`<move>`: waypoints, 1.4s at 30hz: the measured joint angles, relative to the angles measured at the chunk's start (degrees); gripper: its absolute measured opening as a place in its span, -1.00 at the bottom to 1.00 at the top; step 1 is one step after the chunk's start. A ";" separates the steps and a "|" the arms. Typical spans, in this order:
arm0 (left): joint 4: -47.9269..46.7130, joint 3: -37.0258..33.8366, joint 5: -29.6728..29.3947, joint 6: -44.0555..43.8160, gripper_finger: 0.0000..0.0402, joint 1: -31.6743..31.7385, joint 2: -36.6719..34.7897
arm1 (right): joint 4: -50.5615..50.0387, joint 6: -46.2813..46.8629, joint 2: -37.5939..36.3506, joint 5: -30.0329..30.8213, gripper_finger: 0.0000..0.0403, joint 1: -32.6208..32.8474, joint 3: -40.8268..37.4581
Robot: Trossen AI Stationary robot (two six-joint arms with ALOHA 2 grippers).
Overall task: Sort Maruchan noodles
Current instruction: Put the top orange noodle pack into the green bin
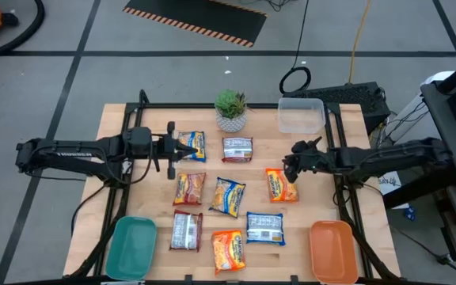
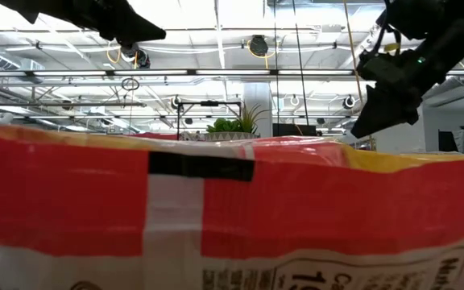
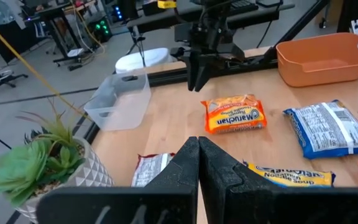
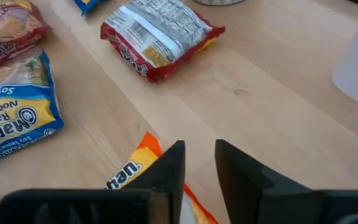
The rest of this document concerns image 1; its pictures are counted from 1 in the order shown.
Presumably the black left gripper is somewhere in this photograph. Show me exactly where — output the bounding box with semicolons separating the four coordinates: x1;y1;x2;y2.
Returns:
151;121;199;180

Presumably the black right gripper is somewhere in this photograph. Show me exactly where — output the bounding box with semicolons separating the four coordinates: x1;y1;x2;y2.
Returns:
282;136;332;183

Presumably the blue Maruchan noodle pack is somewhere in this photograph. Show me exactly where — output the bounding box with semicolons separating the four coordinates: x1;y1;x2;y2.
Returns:
208;177;247;219
245;211;287;247
177;130;207;163

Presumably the orange Maruchan noodle pack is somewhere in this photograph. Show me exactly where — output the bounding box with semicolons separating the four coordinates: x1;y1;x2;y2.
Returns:
265;168;300;203
211;230;247;276

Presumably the red Maruchan noodle pack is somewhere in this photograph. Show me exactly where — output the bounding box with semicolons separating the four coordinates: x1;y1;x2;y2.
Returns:
221;136;254;164
169;209;204;253
173;172;207;207

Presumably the clear plastic bin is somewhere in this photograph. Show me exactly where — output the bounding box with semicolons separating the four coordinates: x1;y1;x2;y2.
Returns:
277;97;327;135

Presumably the white triangle-patterned pot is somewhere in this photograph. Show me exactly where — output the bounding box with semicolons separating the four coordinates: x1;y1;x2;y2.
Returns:
215;108;248;134

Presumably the green succulent plant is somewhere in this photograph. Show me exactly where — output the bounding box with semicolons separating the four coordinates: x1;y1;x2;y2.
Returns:
214;89;251;120

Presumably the black computer tower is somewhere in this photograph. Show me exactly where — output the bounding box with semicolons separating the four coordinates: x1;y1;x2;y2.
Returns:
283;82;391;134

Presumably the orange plastic bin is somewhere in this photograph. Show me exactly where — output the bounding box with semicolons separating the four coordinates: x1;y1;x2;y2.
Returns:
308;220;359;285

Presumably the white paper with writing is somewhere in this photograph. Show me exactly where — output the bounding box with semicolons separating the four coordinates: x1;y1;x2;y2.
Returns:
378;173;402;196

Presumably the teal plastic bin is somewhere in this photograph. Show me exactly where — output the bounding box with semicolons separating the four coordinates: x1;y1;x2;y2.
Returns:
104;215;158;282

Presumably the black mat with striped edge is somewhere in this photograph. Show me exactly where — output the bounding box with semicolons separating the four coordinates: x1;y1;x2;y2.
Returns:
123;0;268;48

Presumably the black metal table frame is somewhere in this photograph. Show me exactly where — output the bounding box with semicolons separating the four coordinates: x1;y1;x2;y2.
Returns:
63;89;403;285

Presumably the black hanging cable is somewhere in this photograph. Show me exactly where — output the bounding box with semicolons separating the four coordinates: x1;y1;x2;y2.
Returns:
278;0;312;96

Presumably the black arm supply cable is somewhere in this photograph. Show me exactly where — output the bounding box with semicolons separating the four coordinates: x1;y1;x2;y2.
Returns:
70;184;108;238

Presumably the yellow hanging cable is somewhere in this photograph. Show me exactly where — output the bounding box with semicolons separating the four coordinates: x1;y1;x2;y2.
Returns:
348;0;372;85

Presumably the black cable tangle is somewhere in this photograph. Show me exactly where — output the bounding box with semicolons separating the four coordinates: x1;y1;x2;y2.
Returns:
237;0;292;12

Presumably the black floor cable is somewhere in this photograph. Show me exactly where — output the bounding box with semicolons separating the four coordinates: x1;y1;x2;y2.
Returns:
389;224;456;283

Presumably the black vacuum hose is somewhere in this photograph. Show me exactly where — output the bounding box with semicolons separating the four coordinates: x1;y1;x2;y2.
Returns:
0;0;46;60

